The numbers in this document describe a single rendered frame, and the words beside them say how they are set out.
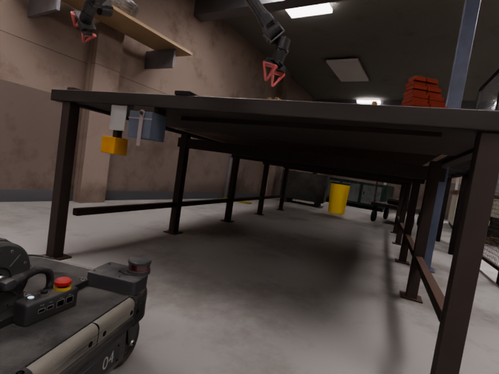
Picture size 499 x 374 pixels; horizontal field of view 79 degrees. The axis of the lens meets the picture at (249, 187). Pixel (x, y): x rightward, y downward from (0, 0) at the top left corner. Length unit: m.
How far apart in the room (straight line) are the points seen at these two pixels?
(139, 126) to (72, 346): 0.96
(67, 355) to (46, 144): 3.08
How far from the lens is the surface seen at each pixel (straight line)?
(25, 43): 3.72
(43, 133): 3.71
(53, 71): 3.79
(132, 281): 0.97
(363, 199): 9.14
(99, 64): 3.88
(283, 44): 1.50
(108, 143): 1.61
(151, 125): 1.44
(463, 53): 3.29
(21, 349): 0.80
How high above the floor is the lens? 0.65
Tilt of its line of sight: 3 degrees down
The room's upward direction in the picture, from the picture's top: 9 degrees clockwise
